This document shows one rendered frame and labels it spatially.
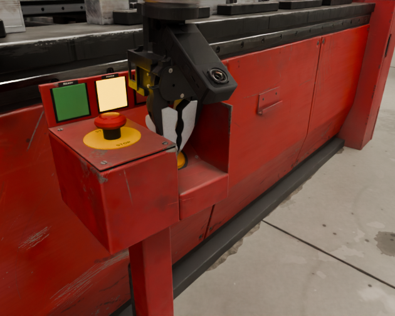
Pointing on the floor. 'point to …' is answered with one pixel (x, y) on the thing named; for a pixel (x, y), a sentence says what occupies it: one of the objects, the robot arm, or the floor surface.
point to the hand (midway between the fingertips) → (176, 151)
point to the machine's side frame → (372, 73)
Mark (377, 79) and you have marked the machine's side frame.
